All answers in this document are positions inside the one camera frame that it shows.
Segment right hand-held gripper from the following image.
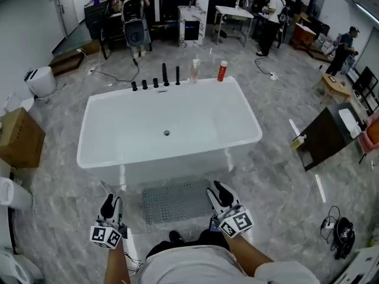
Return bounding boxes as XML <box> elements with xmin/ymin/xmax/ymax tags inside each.
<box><xmin>205</xmin><ymin>180</ymin><xmax>255</xmax><ymax>238</ymax></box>

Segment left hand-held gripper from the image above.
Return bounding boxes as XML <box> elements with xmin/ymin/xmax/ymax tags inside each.
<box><xmin>89</xmin><ymin>192</ymin><xmax>129</xmax><ymax>250</ymax></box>

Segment grey studded bath mat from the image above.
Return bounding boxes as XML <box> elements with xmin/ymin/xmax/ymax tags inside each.
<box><xmin>142</xmin><ymin>178</ymin><xmax>214</xmax><ymax>225</ymax></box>

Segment white bathtub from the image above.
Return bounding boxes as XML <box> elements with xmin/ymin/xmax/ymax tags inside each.
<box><xmin>76</xmin><ymin>76</ymin><xmax>264</xmax><ymax>192</ymax></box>

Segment person's right forearm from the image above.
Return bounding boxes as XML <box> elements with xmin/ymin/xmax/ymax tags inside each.
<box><xmin>220</xmin><ymin>232</ymin><xmax>275</xmax><ymax>278</ymax></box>

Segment person's left forearm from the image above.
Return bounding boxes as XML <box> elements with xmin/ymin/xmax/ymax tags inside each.
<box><xmin>104</xmin><ymin>241</ymin><xmax>131</xmax><ymax>284</ymax></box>

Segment person's black trousers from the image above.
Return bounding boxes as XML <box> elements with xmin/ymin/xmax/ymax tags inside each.
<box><xmin>146</xmin><ymin>228</ymin><xmax>232</xmax><ymax>259</ymax></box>

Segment person's white shirt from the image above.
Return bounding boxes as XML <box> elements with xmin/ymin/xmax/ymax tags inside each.
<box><xmin>135</xmin><ymin>245</ymin><xmax>326</xmax><ymax>284</ymax></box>

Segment yellow soap pump bottle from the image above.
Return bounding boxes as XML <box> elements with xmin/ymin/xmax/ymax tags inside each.
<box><xmin>290</xmin><ymin>134</ymin><xmax>307</xmax><ymax>151</ymax></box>

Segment cardboard box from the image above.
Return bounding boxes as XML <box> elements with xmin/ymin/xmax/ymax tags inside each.
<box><xmin>0</xmin><ymin>107</ymin><xmax>46</xmax><ymax>169</ymax></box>

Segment dark brown side table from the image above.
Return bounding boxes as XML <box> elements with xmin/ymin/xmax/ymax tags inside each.
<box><xmin>296</xmin><ymin>103</ymin><xmax>365</xmax><ymax>172</ymax></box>

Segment red bottle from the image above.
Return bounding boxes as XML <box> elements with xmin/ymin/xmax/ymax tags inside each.
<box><xmin>216</xmin><ymin>60</ymin><xmax>229</xmax><ymax>83</ymax></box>

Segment pink pump bottle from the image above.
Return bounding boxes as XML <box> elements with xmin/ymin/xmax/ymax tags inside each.
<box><xmin>189</xmin><ymin>58</ymin><xmax>201</xmax><ymax>84</ymax></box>

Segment black backpack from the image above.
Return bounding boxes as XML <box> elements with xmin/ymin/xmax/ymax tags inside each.
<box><xmin>332</xmin><ymin>217</ymin><xmax>356</xmax><ymax>260</ymax></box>

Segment white smart toilet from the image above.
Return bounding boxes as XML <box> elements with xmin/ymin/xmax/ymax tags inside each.
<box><xmin>24</xmin><ymin>66</ymin><xmax>57</xmax><ymax>98</ymax></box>

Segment white basin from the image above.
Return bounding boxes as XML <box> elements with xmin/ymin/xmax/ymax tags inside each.
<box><xmin>338</xmin><ymin>108</ymin><xmax>364</xmax><ymax>140</ymax></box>

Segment wooden step platform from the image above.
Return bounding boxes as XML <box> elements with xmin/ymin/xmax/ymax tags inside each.
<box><xmin>48</xmin><ymin>38</ymin><xmax>102</xmax><ymax>77</ymax></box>

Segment pink chair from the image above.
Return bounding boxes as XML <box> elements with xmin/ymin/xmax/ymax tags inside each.
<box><xmin>358</xmin><ymin>120</ymin><xmax>379</xmax><ymax>156</ymax></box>

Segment small wooden table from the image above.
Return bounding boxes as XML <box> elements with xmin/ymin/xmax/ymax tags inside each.
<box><xmin>320</xmin><ymin>73</ymin><xmax>354</xmax><ymax>105</ymax></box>

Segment orange cushion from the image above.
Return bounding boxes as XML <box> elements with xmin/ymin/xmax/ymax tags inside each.
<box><xmin>366</xmin><ymin>122</ymin><xmax>379</xmax><ymax>144</ymax></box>

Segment white marble cabinet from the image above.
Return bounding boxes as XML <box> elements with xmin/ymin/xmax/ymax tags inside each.
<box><xmin>177</xmin><ymin>5</ymin><xmax>207</xmax><ymax>48</ymax></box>

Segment black desk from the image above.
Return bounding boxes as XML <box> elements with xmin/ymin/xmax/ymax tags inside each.
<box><xmin>83</xmin><ymin>0</ymin><xmax>126</xmax><ymax>60</ymax></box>

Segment orange wooden box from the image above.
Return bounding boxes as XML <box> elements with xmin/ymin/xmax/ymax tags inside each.
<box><xmin>291</xmin><ymin>22</ymin><xmax>317</xmax><ymax>51</ymax></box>

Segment black rack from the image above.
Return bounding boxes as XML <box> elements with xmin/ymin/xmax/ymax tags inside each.
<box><xmin>352</xmin><ymin>66</ymin><xmax>379</xmax><ymax>112</ymax></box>

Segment steel sink table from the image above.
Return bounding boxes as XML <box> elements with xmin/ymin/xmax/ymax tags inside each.
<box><xmin>214</xmin><ymin>0</ymin><xmax>255</xmax><ymax>48</ymax></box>

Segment white door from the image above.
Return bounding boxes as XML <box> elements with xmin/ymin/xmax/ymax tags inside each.
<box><xmin>54</xmin><ymin>0</ymin><xmax>87</xmax><ymax>38</ymax></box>

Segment thin black gripper cables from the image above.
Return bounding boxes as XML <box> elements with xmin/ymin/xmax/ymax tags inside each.
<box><xmin>122</xmin><ymin>246</ymin><xmax>143</xmax><ymax>275</ymax></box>

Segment black cable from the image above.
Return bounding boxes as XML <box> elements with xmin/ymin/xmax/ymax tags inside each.
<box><xmin>88</xmin><ymin>57</ymin><xmax>140</xmax><ymax>83</ymax></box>
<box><xmin>254</xmin><ymin>57</ymin><xmax>274</xmax><ymax>77</ymax></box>
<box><xmin>320</xmin><ymin>205</ymin><xmax>341</xmax><ymax>244</ymax></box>

